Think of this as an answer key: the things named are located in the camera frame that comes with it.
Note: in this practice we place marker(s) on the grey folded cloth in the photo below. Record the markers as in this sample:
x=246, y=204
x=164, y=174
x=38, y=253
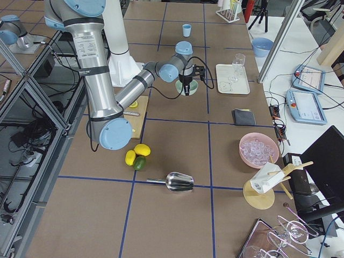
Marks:
x=243, y=117

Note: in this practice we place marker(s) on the clear wine glass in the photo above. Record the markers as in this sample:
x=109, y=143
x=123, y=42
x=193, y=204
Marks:
x=237, y=65

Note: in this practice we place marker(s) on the wooden mug tree stand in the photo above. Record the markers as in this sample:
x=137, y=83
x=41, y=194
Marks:
x=258, y=191

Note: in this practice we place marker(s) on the blue teach pendant near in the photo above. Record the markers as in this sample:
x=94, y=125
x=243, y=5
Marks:
x=305, y=107

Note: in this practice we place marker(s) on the blue bowl with fork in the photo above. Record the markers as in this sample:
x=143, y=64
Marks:
x=261, y=47

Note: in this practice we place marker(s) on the aluminium frame post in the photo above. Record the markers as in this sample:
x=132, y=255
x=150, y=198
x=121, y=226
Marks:
x=285, y=27

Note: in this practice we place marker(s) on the cream bear tray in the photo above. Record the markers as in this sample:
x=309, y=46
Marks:
x=223, y=72

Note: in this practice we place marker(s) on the pink bowl with ice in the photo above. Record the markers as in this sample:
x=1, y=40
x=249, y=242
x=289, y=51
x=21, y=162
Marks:
x=256, y=149

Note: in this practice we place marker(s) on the green lime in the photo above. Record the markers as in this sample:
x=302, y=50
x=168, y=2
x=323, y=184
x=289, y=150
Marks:
x=139, y=163

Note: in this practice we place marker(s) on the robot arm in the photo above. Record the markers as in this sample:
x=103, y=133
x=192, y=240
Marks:
x=84, y=21

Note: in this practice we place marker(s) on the metal ice scoop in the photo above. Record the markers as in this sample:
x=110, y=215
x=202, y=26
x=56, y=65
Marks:
x=175, y=182

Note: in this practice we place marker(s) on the blue teach pendant far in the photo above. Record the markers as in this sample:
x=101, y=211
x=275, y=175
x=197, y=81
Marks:
x=308, y=78

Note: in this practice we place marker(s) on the wooden cutting board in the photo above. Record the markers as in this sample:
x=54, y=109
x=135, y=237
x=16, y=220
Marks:
x=137, y=122

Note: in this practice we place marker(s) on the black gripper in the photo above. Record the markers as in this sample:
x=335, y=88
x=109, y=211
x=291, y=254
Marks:
x=185, y=79

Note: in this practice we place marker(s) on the red cylinder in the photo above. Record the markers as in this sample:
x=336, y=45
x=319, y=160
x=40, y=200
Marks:
x=248, y=10

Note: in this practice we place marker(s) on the blue teach pendant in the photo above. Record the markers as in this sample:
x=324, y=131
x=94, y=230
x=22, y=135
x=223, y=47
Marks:
x=305, y=107
x=308, y=78

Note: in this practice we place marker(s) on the light green bowl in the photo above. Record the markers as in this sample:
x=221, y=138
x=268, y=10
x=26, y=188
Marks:
x=193, y=87

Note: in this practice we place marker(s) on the light blue plastic cup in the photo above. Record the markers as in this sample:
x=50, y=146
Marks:
x=186, y=28

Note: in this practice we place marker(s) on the yellow lemon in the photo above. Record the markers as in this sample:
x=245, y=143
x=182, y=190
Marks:
x=130, y=157
x=142, y=149

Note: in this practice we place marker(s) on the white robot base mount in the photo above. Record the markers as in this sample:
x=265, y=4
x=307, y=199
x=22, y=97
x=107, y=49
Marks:
x=121, y=64

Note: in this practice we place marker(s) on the black monitor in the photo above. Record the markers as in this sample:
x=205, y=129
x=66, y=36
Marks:
x=326, y=153

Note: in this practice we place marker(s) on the white wire cup rack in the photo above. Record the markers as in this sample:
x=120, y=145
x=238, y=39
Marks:
x=229, y=10

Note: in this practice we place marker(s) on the lemon half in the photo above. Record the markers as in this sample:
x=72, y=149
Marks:
x=134, y=104

